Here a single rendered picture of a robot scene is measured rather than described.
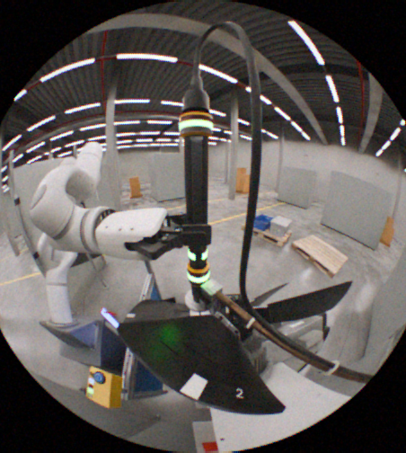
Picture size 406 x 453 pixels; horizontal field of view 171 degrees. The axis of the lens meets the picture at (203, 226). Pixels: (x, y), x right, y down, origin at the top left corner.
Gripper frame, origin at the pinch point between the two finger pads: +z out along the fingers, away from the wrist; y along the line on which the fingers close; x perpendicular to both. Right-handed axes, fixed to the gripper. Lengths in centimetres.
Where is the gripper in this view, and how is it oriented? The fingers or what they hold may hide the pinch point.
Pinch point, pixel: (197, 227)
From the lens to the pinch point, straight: 20.6
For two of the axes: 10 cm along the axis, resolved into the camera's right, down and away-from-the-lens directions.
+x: 0.0, -9.0, -4.4
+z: 10.0, -0.3, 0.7
